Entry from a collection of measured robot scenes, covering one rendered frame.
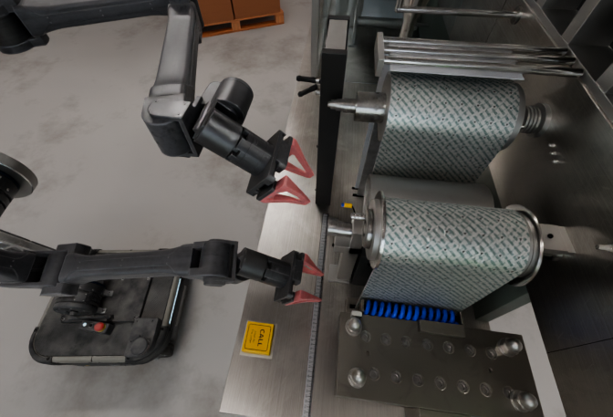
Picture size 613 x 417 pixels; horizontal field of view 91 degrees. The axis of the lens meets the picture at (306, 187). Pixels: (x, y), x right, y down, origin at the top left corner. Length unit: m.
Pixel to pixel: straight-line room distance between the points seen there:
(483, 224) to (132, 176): 2.36
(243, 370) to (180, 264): 0.35
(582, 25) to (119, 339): 1.87
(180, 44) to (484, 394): 0.89
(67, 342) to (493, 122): 1.84
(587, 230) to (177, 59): 0.73
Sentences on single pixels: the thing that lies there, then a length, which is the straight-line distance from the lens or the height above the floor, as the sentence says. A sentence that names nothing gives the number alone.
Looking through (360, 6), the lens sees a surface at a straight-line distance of 1.36.
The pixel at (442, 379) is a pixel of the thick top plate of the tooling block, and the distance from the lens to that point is 0.78.
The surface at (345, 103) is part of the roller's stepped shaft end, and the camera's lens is 0.67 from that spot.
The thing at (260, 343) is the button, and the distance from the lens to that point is 0.85.
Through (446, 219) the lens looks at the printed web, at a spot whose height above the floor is 1.31.
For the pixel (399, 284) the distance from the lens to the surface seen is 0.67.
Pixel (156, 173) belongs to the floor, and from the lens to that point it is 2.52.
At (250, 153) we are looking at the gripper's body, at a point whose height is 1.43.
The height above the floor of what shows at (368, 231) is 1.28.
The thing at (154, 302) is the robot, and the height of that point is 0.24.
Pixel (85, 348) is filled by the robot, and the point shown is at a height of 0.24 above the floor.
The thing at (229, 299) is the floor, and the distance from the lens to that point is 1.88.
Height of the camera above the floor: 1.76
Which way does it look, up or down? 54 degrees down
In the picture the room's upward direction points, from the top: straight up
